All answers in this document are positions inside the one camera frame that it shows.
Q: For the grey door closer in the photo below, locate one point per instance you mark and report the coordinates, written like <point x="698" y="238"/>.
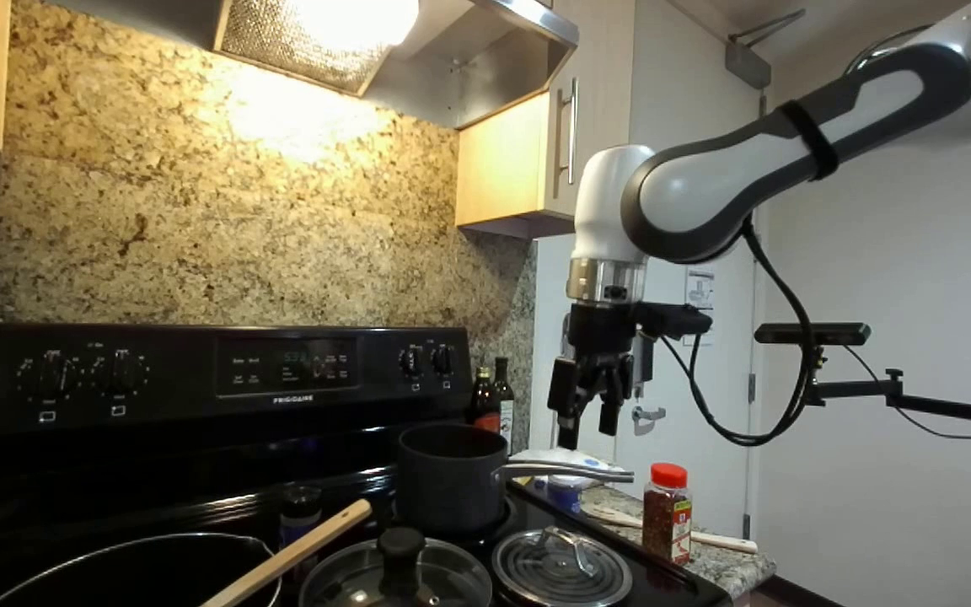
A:
<point x="750" y="55"/>

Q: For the black electric stove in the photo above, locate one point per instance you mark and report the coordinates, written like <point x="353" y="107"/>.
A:
<point x="170" y="448"/>

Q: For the paper notice on door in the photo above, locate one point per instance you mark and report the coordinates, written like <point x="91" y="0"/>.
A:
<point x="704" y="287"/>

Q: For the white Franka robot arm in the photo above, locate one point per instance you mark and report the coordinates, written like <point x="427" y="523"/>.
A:
<point x="710" y="188"/>

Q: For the silver rimmed glass lid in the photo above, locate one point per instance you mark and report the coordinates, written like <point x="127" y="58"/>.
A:
<point x="558" y="568"/>

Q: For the red capped spice jar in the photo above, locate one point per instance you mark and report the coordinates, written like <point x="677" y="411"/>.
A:
<point x="669" y="517"/>

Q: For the dark jar with blue label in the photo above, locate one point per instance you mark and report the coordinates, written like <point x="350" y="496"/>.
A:
<point x="301" y="510"/>

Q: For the steel range hood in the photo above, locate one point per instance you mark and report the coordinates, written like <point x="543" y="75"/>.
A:
<point x="454" y="68"/>

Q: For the wooden spoon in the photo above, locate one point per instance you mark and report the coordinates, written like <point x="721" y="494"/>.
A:
<point x="296" y="551"/>

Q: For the blue jar with white lid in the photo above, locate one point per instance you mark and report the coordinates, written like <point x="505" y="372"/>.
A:
<point x="565" y="494"/>

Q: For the tall dark bottle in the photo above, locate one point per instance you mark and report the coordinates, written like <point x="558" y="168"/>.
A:
<point x="505" y="391"/>

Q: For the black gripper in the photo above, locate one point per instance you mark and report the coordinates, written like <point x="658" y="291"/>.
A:
<point x="605" y="332"/>

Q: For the black stereo camera bar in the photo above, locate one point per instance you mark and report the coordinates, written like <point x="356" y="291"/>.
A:
<point x="834" y="336"/>

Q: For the glass lid with black knob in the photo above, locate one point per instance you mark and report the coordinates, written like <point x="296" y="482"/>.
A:
<point x="396" y="576"/>

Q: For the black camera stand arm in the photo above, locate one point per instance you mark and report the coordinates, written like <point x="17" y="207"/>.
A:
<point x="960" y="406"/>

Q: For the dark bottle with red label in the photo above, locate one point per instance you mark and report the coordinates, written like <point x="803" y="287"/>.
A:
<point x="482" y="406"/>

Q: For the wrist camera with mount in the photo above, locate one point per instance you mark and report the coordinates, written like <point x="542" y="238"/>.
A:
<point x="677" y="320"/>

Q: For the white door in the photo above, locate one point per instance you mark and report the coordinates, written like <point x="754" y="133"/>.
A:
<point x="677" y="68"/>

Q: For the large dark pan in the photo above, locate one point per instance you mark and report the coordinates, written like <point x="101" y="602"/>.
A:
<point x="115" y="573"/>

